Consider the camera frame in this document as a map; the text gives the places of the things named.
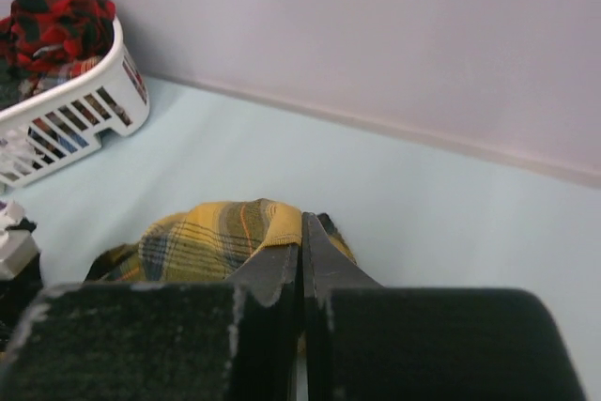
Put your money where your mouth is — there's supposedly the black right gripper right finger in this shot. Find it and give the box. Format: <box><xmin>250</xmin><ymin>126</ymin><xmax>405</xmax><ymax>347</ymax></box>
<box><xmin>301</xmin><ymin>213</ymin><xmax>585</xmax><ymax>400</ymax></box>

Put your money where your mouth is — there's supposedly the white plastic laundry basket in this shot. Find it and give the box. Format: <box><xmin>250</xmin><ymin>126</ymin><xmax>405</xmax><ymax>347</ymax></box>
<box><xmin>1</xmin><ymin>21</ymin><xmax>150</xmax><ymax>189</ymax></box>

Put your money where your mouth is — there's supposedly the red tan plaid shirt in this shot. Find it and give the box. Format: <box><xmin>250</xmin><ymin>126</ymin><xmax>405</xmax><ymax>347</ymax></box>
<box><xmin>19</xmin><ymin>55</ymin><xmax>103</xmax><ymax>99</ymax></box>

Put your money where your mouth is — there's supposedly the red black checkered shirt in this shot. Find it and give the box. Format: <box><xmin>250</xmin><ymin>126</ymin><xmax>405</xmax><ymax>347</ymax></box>
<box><xmin>1</xmin><ymin>0</ymin><xmax>116</xmax><ymax>72</ymax></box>

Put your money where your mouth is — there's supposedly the yellow plaid long sleeve shirt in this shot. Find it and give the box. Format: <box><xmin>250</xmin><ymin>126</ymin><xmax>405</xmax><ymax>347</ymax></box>
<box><xmin>84</xmin><ymin>199</ymin><xmax>361</xmax><ymax>283</ymax></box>

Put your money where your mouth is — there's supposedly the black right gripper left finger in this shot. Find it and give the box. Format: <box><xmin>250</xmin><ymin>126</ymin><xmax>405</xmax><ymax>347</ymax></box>
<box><xmin>1</xmin><ymin>245</ymin><xmax>299</xmax><ymax>400</ymax></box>

